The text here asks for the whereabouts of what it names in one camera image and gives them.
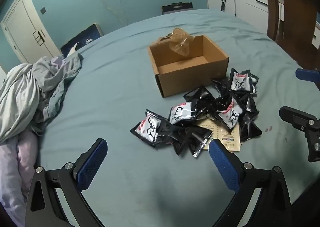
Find beige paper sachet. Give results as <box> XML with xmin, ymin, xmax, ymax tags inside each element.
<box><xmin>197</xmin><ymin>115</ymin><xmax>242</xmax><ymax>153</ymax></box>

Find metal door handle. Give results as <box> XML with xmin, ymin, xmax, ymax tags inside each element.
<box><xmin>33</xmin><ymin>31</ymin><xmax>46</xmax><ymax>45</ymax></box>

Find teal bed sheet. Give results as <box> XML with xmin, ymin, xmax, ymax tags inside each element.
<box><xmin>37</xmin><ymin>9</ymin><xmax>320</xmax><ymax>227</ymax></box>

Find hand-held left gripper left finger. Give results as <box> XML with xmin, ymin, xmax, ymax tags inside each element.
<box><xmin>25</xmin><ymin>138</ymin><xmax>108</xmax><ymax>227</ymax></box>

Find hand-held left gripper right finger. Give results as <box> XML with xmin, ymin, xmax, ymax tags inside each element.
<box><xmin>209</xmin><ymin>139</ymin><xmax>293</xmax><ymax>227</ymax></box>

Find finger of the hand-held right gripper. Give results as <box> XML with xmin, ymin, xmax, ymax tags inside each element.
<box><xmin>279</xmin><ymin>106</ymin><xmax>320</xmax><ymax>163</ymax></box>
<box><xmin>295</xmin><ymin>68</ymin><xmax>320</xmax><ymax>83</ymax></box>

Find crumpled clear plastic tape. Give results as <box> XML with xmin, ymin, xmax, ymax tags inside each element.
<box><xmin>160</xmin><ymin>27</ymin><xmax>194</xmax><ymax>56</ymax></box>

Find white door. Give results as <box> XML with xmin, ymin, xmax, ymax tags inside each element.
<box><xmin>0</xmin><ymin>0</ymin><xmax>62</xmax><ymax>64</ymax></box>

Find white cabinet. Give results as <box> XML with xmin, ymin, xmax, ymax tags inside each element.
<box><xmin>205</xmin><ymin>0</ymin><xmax>285</xmax><ymax>34</ymax></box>

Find brown cardboard box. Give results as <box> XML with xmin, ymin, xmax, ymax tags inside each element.
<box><xmin>147</xmin><ymin>35</ymin><xmax>230</xmax><ymax>98</ymax></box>

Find brown wooden chair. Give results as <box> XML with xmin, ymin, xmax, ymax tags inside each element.
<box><xmin>262</xmin><ymin>0</ymin><xmax>320</xmax><ymax>70</ymax></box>

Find dark blue framed picture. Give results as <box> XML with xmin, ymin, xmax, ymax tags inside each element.
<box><xmin>60</xmin><ymin>24</ymin><xmax>104</xmax><ymax>58</ymax></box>

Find crumpled grey clothes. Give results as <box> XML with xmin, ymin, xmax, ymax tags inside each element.
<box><xmin>0</xmin><ymin>52</ymin><xmax>84</xmax><ymax>143</ymax></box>

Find lilac cloth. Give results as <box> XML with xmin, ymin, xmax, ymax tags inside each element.
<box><xmin>0</xmin><ymin>130</ymin><xmax>40</xmax><ymax>217</ymax></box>

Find pile of black snack packets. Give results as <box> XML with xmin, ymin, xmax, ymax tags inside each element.
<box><xmin>130</xmin><ymin>68</ymin><xmax>263</xmax><ymax>159</ymax></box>

